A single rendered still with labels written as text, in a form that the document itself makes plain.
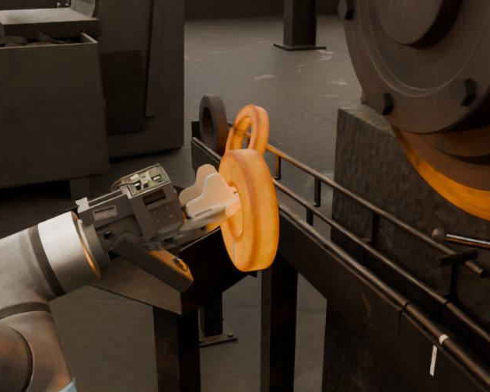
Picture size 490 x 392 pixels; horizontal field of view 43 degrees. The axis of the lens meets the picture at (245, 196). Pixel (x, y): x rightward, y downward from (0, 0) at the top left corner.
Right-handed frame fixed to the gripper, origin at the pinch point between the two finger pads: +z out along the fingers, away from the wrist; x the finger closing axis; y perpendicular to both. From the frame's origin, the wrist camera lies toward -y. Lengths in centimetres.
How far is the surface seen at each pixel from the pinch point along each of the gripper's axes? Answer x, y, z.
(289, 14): 627, -123, 244
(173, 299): 16.6, -21.1, -13.1
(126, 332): 99, -80, -30
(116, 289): 24.3, -19.7, -21.4
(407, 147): -8.5, 2.1, 19.1
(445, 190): -16.6, -0.4, 18.4
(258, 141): 60, -19, 19
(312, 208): 29.9, -23.5, 18.0
